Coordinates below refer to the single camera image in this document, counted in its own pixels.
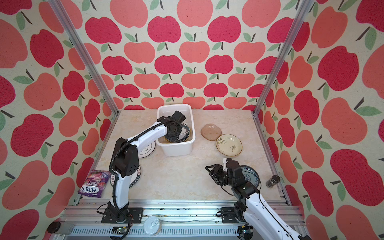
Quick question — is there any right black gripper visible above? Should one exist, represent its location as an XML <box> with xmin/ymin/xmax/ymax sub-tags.
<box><xmin>205</xmin><ymin>163</ymin><xmax>235</xmax><ymax>191</ymax></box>

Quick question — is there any white plate green red rim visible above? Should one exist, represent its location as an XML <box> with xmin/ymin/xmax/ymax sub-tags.
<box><xmin>165</xmin><ymin>122</ymin><xmax>190</xmax><ymax>143</ymax></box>

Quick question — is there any cream plate with plant drawing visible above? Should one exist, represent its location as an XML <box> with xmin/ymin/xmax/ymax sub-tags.
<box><xmin>216</xmin><ymin>134</ymin><xmax>243</xmax><ymax>157</ymax></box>

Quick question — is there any white plate black flower outline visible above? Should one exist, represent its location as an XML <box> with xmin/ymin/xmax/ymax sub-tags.
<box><xmin>139</xmin><ymin>141</ymin><xmax>156</xmax><ymax>159</ymax></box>

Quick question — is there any white plate green text rim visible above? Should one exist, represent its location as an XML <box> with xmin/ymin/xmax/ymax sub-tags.
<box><xmin>110</xmin><ymin>166</ymin><xmax>141</xmax><ymax>188</ymax></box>

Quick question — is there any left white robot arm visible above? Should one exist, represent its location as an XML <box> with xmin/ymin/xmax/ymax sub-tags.
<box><xmin>108</xmin><ymin>111</ymin><xmax>190</xmax><ymax>217</ymax></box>

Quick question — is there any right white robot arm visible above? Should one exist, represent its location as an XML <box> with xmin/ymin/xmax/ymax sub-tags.
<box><xmin>205</xmin><ymin>158</ymin><xmax>311</xmax><ymax>240</ymax></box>

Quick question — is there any white plastic bin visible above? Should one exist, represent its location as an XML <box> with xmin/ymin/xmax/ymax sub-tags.
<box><xmin>156</xmin><ymin>104</ymin><xmax>196</xmax><ymax>157</ymax></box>

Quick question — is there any blue patterned plate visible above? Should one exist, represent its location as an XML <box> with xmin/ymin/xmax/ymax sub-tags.
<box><xmin>241</xmin><ymin>165</ymin><xmax>260</xmax><ymax>188</ymax></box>

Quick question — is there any pink ribbed glass plate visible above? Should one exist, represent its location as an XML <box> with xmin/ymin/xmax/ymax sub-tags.
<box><xmin>201</xmin><ymin>124</ymin><xmax>222</xmax><ymax>141</ymax></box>

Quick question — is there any small metal cylinder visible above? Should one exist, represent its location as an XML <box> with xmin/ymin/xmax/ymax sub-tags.
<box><xmin>266</xmin><ymin>175</ymin><xmax>281</xmax><ymax>189</ymax></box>

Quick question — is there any purple snack bag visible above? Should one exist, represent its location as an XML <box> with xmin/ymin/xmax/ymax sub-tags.
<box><xmin>78</xmin><ymin>170</ymin><xmax>111</xmax><ymax>198</ymax></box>

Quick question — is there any black round knob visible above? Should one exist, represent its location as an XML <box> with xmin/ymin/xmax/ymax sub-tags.
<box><xmin>47</xmin><ymin>221</ymin><xmax>61</xmax><ymax>234</ymax></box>

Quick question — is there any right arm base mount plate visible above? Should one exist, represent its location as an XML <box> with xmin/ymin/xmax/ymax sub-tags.
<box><xmin>216</xmin><ymin>207</ymin><xmax>247</xmax><ymax>224</ymax></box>

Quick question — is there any black corrugated cable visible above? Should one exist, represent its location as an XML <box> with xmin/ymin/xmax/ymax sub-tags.
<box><xmin>107</xmin><ymin>118</ymin><xmax>178</xmax><ymax>240</ymax></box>

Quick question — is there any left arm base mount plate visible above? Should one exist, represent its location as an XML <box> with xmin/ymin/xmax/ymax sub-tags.
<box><xmin>101</xmin><ymin>206</ymin><xmax>144</xmax><ymax>224</ymax></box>

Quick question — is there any right aluminium frame post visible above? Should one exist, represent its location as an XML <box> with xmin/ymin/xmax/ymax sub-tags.
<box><xmin>253</xmin><ymin>0</ymin><xmax>315</xmax><ymax>118</ymax></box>

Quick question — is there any aluminium frame post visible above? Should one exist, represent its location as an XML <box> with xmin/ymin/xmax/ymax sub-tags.
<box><xmin>48</xmin><ymin>1</ymin><xmax>120</xmax><ymax>117</ymax></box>
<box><xmin>253</xmin><ymin>0</ymin><xmax>315</xmax><ymax>118</ymax></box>

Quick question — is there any left aluminium frame post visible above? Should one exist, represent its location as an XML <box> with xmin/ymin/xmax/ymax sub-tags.
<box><xmin>48</xmin><ymin>1</ymin><xmax>120</xmax><ymax>117</ymax></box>

